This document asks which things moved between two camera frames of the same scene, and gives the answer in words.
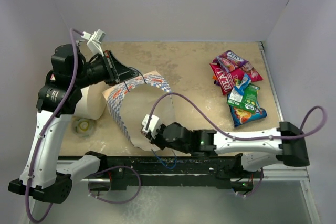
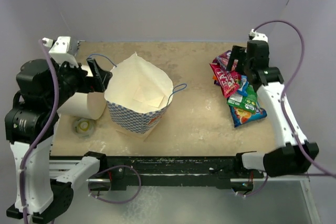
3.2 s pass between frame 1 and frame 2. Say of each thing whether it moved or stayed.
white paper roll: stayed
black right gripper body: moved
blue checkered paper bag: moved
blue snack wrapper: stayed
